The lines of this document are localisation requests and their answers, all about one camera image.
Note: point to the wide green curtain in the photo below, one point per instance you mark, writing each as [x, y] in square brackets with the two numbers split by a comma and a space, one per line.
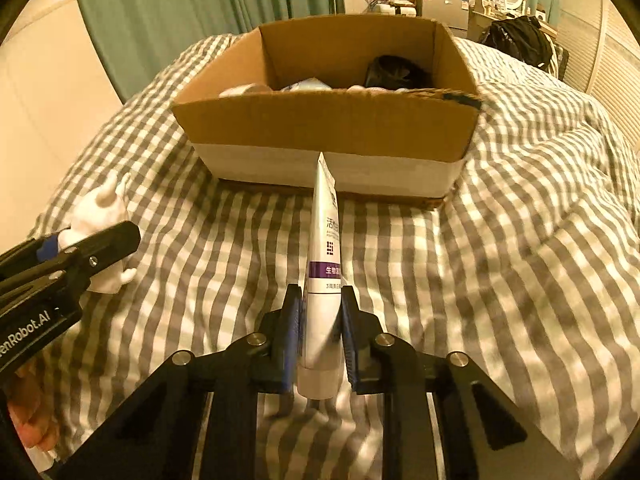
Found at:
[175, 10]

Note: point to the black round gadget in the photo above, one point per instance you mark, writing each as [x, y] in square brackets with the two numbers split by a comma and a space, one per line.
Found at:
[395, 72]

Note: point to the grey small fridge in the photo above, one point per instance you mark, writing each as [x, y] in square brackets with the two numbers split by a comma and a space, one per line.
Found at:
[445, 7]

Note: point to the white louvred wardrobe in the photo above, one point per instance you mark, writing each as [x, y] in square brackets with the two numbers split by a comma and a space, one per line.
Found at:
[615, 60]

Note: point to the person's left hand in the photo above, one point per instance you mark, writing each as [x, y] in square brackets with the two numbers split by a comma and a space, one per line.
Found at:
[30, 420]

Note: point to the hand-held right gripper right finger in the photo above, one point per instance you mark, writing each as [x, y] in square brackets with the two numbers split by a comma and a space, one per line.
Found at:
[360, 355]

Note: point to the white rabbit figurine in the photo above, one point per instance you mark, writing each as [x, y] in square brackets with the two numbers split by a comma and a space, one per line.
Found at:
[97, 210]

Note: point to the brown cardboard box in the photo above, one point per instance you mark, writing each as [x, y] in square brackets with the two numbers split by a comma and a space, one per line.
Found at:
[325, 125]

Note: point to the white toothpaste tube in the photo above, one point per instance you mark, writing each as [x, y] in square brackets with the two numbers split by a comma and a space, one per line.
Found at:
[322, 270]

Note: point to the white knitted cloth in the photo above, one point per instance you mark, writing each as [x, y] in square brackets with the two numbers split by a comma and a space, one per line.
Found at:
[245, 91]

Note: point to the black backpack on chair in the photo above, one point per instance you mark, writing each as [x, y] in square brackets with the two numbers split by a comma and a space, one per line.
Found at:
[517, 40]

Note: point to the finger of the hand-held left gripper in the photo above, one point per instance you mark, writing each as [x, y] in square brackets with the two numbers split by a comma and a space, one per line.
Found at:
[47, 248]
[105, 247]

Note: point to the wooden dressing table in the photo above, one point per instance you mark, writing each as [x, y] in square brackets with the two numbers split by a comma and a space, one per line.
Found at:
[477, 20]

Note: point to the grey checkered blanket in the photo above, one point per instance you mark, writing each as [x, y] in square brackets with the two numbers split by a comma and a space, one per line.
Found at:
[500, 210]

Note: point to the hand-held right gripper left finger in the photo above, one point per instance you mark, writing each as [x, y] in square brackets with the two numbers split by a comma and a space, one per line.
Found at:
[285, 350]

